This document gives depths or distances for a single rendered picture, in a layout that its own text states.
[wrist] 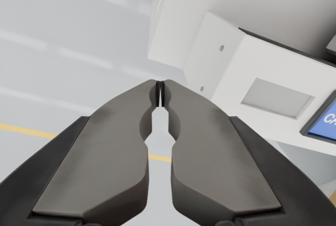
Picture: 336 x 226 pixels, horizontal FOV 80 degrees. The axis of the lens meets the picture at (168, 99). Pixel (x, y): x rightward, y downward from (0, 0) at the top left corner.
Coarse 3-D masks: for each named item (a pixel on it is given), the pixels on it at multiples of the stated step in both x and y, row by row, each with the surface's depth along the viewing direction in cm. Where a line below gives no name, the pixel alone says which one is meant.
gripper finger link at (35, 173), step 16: (80, 128) 8; (48, 144) 7; (64, 144) 7; (32, 160) 6; (48, 160) 6; (16, 176) 6; (32, 176) 6; (48, 176) 6; (0, 192) 5; (16, 192) 5; (32, 192) 5; (0, 208) 5; (16, 208) 5; (32, 208) 5; (0, 224) 5; (16, 224) 5; (32, 224) 5; (48, 224) 5; (64, 224) 5; (80, 224) 5
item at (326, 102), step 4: (332, 92) 20; (332, 96) 20; (328, 100) 20; (324, 104) 20; (328, 104) 20; (320, 108) 21; (324, 108) 20; (316, 112) 21; (320, 112) 20; (312, 116) 21; (316, 116) 21; (308, 120) 22; (312, 120) 21; (308, 124) 21; (304, 128) 22; (300, 132) 22; (308, 132) 22; (316, 136) 22; (320, 136) 22; (324, 136) 23; (332, 140) 23
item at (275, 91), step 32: (224, 32) 20; (192, 64) 28; (224, 64) 19; (256, 64) 18; (288, 64) 18; (320, 64) 18; (224, 96) 19; (256, 96) 20; (288, 96) 20; (320, 96) 20; (256, 128) 22; (288, 128) 22
